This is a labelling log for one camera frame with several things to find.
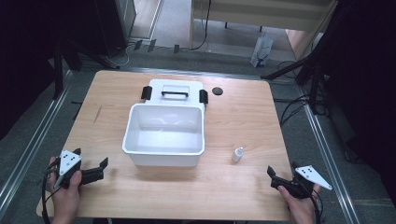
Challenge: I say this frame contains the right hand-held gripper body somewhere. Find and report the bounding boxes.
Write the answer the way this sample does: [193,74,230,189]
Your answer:
[270,165,333,200]

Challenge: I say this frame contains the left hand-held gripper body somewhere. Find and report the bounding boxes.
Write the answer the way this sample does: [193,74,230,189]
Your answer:
[53,149,106,190]

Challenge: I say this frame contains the small white dropper bottle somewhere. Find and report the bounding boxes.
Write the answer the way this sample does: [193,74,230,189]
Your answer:
[231,147,246,163]

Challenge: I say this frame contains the white plastic storage box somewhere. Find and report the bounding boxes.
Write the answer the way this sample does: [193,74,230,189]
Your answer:
[121,103,206,168]

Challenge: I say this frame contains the person's right hand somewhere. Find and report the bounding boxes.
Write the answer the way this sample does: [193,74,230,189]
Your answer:
[277,183,322,219]

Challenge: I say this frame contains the person's left hand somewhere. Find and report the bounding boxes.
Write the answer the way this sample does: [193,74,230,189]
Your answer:
[48,156,84,213]

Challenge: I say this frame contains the black metal stand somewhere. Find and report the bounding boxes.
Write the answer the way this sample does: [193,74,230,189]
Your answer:
[50,36,83,101]
[261,0,356,116]

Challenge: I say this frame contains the white paper bag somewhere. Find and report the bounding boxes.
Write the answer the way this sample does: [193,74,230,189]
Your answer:
[249,33,275,69]

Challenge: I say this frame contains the dark cabinet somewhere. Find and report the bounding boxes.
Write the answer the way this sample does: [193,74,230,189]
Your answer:
[90,0,138,59]

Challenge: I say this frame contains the beige wooden furniture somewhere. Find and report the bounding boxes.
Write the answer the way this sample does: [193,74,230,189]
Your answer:
[188,0,339,62]

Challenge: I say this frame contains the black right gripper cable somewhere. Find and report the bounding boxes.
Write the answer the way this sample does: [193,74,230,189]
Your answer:
[292,175,325,224]

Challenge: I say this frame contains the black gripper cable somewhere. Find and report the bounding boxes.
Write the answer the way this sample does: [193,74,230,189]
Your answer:
[292,175,325,224]
[40,158,62,224]

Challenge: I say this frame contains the metal floor rail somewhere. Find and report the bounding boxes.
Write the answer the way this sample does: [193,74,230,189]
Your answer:
[0,69,74,217]
[297,85,362,224]

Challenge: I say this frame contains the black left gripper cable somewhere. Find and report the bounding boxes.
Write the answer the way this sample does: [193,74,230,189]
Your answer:
[40,158,62,224]

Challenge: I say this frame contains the black floor cables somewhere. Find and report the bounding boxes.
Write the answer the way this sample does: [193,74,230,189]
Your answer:
[273,60,314,127]

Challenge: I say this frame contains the white box lid black handle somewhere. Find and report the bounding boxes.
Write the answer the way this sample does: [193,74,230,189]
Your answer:
[140,78,209,114]

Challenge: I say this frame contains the white floor cable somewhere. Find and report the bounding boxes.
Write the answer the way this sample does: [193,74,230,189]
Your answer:
[106,43,134,69]

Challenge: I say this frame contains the black hanging cable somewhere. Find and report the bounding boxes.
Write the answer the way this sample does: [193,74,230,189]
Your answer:
[189,0,213,51]

